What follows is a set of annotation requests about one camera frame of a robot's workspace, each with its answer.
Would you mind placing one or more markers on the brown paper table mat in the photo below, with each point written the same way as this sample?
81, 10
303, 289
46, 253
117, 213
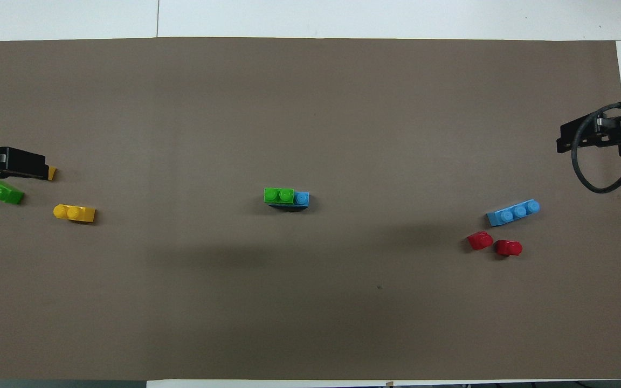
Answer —
310, 302

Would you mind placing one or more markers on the blue three-stud toy brick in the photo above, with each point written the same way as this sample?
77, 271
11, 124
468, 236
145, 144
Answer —
512, 213
302, 199

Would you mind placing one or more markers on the green two-stud toy brick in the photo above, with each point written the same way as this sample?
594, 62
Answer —
278, 195
0, 191

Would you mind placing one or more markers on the small red toy brick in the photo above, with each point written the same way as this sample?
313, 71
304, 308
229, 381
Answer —
480, 240
509, 248

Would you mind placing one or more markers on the yellow two-stud toy brick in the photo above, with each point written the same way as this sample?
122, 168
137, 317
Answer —
75, 213
52, 173

